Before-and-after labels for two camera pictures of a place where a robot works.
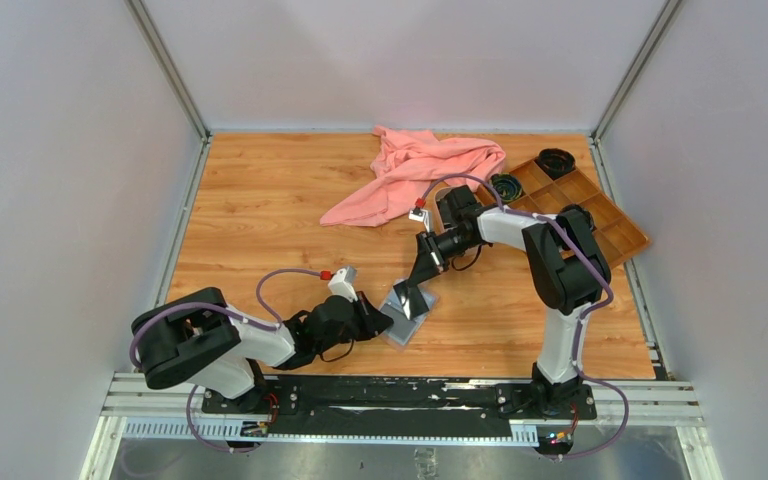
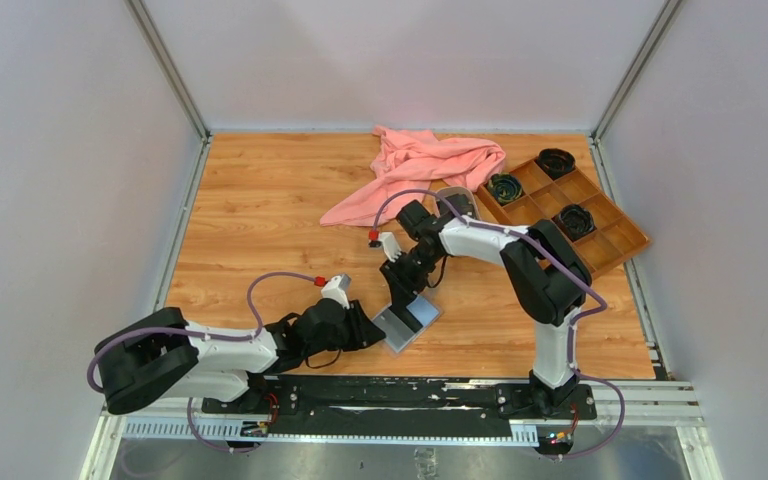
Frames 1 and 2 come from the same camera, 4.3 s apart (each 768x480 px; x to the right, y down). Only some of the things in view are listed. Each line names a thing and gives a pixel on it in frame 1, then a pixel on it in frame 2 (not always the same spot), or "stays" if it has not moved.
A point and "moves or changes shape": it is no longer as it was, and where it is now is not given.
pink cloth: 406,164 stays
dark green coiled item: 508,187 stays
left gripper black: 373,321 stays
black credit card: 411,299 moves or changes shape
